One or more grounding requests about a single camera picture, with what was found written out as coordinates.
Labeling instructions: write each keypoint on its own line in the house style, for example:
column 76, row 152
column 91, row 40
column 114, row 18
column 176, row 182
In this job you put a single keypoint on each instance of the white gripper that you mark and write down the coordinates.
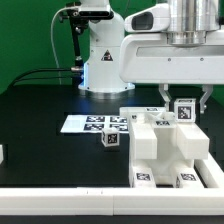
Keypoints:
column 174, row 43

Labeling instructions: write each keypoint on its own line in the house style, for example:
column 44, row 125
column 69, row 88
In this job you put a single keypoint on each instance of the white chair back frame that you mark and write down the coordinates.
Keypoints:
column 156, row 135

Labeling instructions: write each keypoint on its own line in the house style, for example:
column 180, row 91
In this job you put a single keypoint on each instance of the white chair seat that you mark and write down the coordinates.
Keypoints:
column 163, row 167

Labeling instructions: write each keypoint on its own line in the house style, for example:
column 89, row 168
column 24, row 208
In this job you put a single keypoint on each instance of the white marker base sheet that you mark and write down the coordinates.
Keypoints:
column 93, row 123

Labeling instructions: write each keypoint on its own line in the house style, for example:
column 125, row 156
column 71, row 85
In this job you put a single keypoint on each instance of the white block left edge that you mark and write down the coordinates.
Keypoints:
column 1, row 154

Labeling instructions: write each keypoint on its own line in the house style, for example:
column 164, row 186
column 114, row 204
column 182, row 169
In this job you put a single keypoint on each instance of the white L-shaped wall fence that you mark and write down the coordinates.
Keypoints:
column 120, row 201

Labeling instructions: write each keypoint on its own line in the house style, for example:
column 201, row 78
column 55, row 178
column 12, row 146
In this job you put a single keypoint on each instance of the black camera on stand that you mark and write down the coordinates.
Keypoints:
column 81, row 11

